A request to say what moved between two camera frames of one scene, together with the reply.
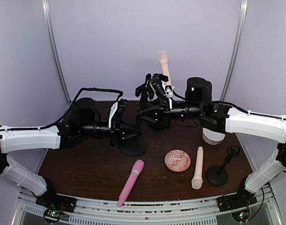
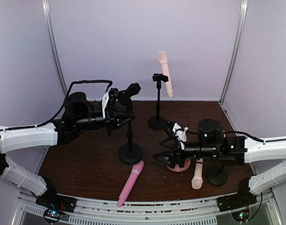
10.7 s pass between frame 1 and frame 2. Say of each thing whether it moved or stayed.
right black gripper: moved
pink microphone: stayed
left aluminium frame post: stayed
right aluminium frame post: stayed
